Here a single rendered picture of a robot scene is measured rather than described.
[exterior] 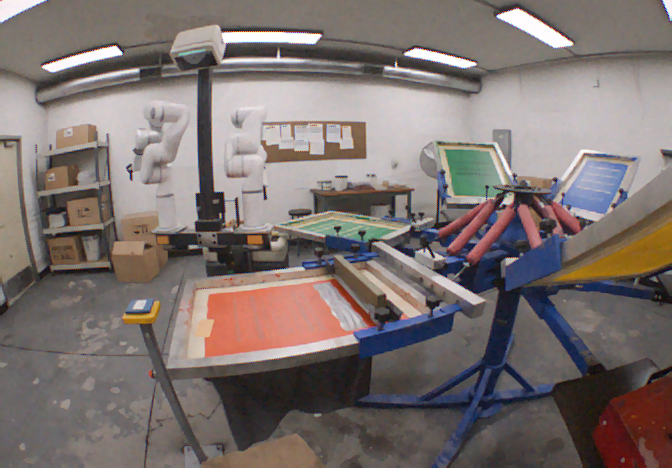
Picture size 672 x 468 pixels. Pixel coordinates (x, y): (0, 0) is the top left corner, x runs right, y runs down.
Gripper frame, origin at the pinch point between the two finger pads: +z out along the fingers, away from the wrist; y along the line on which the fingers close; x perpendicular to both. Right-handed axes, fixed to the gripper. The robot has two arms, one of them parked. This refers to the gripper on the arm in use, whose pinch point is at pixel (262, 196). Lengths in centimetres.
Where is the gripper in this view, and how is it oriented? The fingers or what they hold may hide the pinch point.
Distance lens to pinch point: 168.3
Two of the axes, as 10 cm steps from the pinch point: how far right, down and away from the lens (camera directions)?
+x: -9.8, 1.9, 0.6
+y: 0.8, 0.9, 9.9
